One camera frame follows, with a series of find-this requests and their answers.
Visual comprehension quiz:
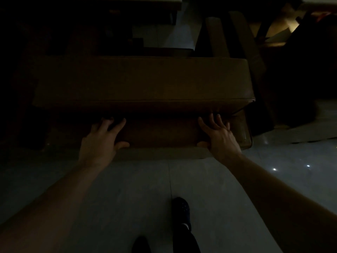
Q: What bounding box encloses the person's left hand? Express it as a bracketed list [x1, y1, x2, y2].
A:
[78, 117, 130, 172]

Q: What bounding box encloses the person's right hand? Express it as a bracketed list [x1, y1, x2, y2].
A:
[197, 113, 243, 163]

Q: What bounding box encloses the person's left forearm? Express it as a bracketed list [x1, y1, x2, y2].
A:
[0, 162, 102, 253]

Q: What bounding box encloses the person's dark left shoe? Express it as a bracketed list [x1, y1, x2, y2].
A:
[131, 235, 152, 253]

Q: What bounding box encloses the short brown wooden board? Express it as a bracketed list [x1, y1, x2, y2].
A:
[205, 16, 231, 59]

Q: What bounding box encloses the person's dark trouser leg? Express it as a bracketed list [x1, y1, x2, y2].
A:
[172, 223, 201, 253]

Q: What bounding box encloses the person's right forearm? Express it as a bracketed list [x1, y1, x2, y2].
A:
[226, 153, 337, 253]

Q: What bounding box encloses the person's dark right shoe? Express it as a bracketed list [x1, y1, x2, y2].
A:
[171, 197, 192, 232]

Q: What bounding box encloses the large brown leather cushion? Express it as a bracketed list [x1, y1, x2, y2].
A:
[32, 56, 256, 115]

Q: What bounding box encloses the dark furniture piece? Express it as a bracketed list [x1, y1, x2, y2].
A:
[259, 12, 337, 127]

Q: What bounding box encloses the person's dark shoe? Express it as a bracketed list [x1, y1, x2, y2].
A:
[171, 197, 192, 232]
[131, 235, 152, 253]

